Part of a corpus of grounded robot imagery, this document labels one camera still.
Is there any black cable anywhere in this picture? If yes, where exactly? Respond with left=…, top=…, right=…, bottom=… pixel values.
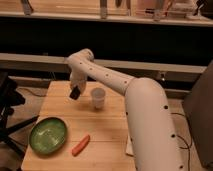
left=170, top=111, right=194, bottom=171

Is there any dark cabinet right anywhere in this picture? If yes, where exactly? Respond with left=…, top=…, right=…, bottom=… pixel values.
left=182, top=60, right=213, bottom=171

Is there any black office chair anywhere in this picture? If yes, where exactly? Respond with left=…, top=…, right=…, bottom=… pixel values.
left=0, top=71, right=38, bottom=158

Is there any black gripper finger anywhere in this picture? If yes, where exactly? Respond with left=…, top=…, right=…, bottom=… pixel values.
left=69, top=86, right=81, bottom=100

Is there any white ceramic cup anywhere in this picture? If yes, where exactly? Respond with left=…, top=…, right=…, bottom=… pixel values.
left=91, top=88, right=106, bottom=109

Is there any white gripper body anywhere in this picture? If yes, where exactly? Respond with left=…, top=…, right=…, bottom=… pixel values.
left=70, top=69, right=87, bottom=92

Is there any green bowl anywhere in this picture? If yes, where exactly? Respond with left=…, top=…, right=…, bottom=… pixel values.
left=29, top=117, right=68, bottom=155

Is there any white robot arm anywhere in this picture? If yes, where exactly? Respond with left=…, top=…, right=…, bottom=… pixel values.
left=67, top=49, right=185, bottom=171

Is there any orange carrot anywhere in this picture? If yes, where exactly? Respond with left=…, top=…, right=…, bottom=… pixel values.
left=72, top=135, right=90, bottom=156

